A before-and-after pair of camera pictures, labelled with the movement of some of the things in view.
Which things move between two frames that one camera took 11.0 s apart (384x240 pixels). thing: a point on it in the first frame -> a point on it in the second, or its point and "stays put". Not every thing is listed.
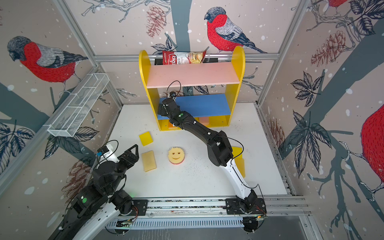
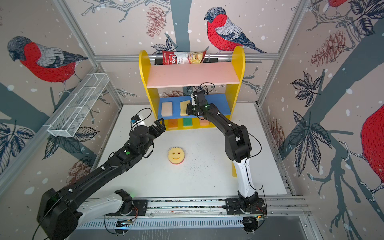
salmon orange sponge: x=204 y=120 stays put
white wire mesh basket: x=77 y=104 stays put
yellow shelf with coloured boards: x=209 y=92 stays put
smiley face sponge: x=176 y=155 stays put
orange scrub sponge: x=171 y=127 stays put
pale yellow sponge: x=149 y=161 -> x=183 y=108
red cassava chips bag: x=171 y=58 stays put
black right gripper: x=161 y=109 -> x=189 y=106
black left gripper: x=134 y=157 -> x=161 y=128
